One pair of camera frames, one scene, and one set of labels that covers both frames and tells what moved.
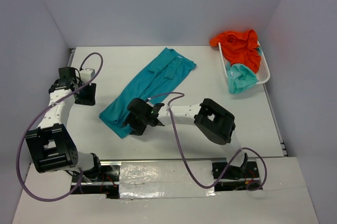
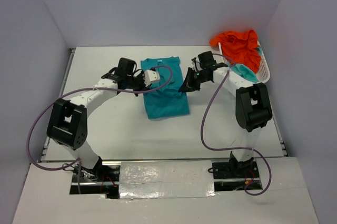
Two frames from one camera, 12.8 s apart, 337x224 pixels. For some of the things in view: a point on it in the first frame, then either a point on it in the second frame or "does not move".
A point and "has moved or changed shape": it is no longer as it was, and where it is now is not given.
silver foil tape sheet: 140,180 does not move
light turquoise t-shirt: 240,77 does not move
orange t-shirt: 239,48 does not move
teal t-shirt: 154,82 has moved or changed shape
